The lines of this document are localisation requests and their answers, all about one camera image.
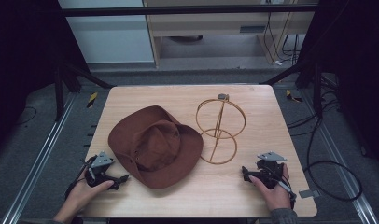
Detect person's right hand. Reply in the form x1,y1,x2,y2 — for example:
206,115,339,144
248,162,293,213

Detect gold wire hat stand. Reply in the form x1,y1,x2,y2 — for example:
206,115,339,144
195,92,247,165

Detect brown felt hat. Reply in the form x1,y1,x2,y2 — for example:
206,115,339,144
107,105,204,190

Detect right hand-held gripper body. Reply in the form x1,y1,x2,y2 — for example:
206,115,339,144
255,151,288,190

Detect yellow black striped tape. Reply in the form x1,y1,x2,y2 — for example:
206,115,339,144
285,89,303,104
86,91,99,109

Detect hanging black desk cables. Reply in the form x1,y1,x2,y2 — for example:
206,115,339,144
262,12,302,66

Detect black horizontal frame bar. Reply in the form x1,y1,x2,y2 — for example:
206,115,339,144
60,3,318,18

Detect person's left hand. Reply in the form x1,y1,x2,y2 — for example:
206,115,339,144
62,178,115,218

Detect black metal stand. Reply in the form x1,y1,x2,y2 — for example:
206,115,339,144
259,60,324,119
53,60,116,122

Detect grey tape piece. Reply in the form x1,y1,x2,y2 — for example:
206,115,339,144
298,189,321,200

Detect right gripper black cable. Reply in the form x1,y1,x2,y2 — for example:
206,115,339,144
279,179,298,210

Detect white cabinet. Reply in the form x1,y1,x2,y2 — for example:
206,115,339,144
57,0,156,64

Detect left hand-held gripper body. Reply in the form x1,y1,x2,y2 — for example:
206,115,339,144
83,151,117,189

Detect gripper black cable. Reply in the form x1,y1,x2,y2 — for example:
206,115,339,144
63,154,99,199
279,179,298,210

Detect black looped floor cable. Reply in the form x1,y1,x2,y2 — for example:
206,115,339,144
286,115,363,203

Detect aluminium floor rail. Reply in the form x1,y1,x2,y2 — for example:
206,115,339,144
301,88,379,224
0,92,78,224

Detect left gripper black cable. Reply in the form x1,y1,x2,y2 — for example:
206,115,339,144
63,154,99,199

